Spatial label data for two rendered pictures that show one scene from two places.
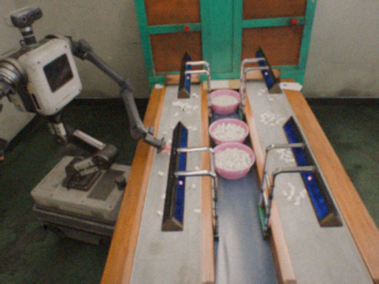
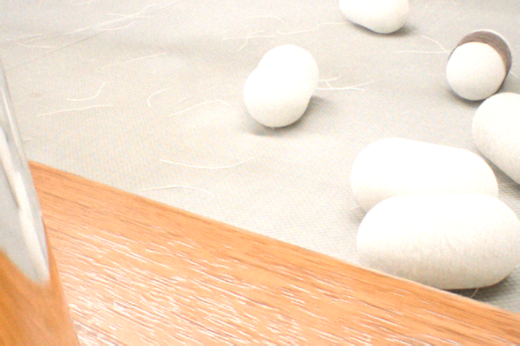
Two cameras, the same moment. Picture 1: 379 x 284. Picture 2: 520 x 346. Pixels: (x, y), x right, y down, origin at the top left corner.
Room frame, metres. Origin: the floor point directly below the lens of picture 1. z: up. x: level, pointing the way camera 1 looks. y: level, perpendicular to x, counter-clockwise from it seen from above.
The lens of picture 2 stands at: (2.05, -0.19, 0.84)
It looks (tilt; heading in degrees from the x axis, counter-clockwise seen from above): 28 degrees down; 124
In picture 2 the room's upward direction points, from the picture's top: 6 degrees counter-clockwise
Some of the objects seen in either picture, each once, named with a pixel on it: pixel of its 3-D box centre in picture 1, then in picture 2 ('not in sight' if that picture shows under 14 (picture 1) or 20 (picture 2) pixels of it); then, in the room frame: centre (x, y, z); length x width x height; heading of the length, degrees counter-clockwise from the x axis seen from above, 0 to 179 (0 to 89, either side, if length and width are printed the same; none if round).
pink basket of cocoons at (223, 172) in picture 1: (232, 161); not in sight; (1.37, -0.24, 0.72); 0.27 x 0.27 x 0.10
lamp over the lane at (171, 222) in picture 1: (176, 166); not in sight; (0.98, 0.07, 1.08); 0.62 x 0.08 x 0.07; 176
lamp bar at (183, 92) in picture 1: (185, 72); not in sight; (1.94, -0.01, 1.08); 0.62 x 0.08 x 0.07; 176
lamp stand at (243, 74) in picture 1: (254, 92); not in sight; (1.90, -0.48, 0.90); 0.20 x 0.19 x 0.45; 176
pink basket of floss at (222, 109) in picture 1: (224, 102); not in sight; (2.09, -0.30, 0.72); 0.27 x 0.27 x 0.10
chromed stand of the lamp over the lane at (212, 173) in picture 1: (197, 195); not in sight; (0.96, -0.01, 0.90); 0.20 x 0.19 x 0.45; 176
